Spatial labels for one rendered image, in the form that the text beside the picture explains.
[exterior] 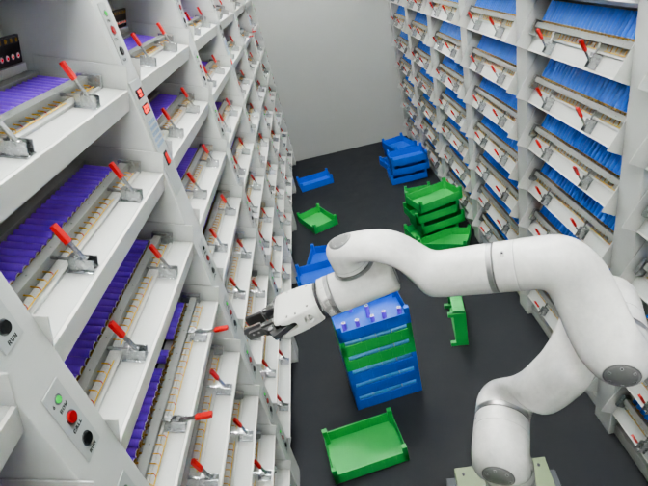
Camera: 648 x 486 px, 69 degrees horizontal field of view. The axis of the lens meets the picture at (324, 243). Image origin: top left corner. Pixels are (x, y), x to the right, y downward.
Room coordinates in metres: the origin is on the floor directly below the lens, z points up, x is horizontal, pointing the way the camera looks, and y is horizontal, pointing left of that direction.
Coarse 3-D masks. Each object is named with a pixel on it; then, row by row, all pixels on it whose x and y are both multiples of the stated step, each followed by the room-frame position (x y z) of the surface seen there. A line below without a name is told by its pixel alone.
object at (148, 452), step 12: (192, 300) 1.08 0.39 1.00; (192, 312) 1.03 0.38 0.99; (180, 336) 0.94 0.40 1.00; (180, 348) 0.89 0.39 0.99; (180, 360) 0.87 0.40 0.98; (168, 372) 0.82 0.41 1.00; (168, 384) 0.78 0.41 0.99; (180, 384) 0.80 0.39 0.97; (168, 396) 0.75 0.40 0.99; (156, 408) 0.72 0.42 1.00; (156, 420) 0.69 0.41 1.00; (156, 432) 0.66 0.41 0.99; (168, 432) 0.67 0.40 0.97; (156, 444) 0.64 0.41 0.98; (144, 456) 0.61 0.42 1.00; (144, 468) 0.58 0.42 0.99
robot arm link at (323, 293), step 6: (324, 276) 0.80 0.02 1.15; (318, 282) 0.79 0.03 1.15; (324, 282) 0.78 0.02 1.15; (318, 288) 0.77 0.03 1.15; (324, 288) 0.77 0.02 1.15; (318, 294) 0.76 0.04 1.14; (324, 294) 0.76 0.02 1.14; (330, 294) 0.75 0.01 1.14; (324, 300) 0.75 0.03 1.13; (330, 300) 0.75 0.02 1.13; (324, 306) 0.75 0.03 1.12; (330, 306) 0.75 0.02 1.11; (336, 306) 0.75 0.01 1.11; (330, 312) 0.74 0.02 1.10; (336, 312) 0.75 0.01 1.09
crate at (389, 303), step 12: (384, 300) 1.61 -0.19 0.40; (396, 300) 1.59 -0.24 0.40; (348, 312) 1.59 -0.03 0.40; (360, 312) 1.57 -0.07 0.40; (372, 312) 1.55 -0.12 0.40; (396, 312) 1.51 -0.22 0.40; (408, 312) 1.44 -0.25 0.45; (336, 324) 1.54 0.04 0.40; (348, 324) 1.52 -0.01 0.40; (360, 324) 1.50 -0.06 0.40; (372, 324) 1.43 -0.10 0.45; (384, 324) 1.43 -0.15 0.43; (396, 324) 1.43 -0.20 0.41; (348, 336) 1.42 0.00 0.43; (360, 336) 1.43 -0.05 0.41
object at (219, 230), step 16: (224, 192) 1.80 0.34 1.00; (240, 192) 1.81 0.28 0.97; (224, 208) 1.69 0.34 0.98; (240, 208) 1.78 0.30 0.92; (208, 224) 1.52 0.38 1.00; (224, 224) 1.57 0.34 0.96; (208, 240) 1.44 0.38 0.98; (224, 240) 1.45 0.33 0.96; (224, 256) 1.35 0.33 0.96; (224, 272) 1.26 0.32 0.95
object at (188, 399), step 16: (192, 288) 1.12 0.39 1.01; (208, 288) 1.11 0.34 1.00; (208, 304) 1.10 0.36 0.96; (208, 320) 1.03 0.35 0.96; (208, 336) 0.97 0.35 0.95; (192, 352) 0.91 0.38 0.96; (208, 352) 0.94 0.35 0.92; (192, 368) 0.85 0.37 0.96; (176, 384) 0.81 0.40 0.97; (192, 384) 0.80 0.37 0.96; (192, 400) 0.76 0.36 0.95; (176, 432) 0.68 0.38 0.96; (160, 448) 0.64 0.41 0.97; (176, 448) 0.64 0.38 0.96; (160, 464) 0.61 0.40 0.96; (176, 464) 0.61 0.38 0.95; (160, 480) 0.57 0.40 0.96; (176, 480) 0.57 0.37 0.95
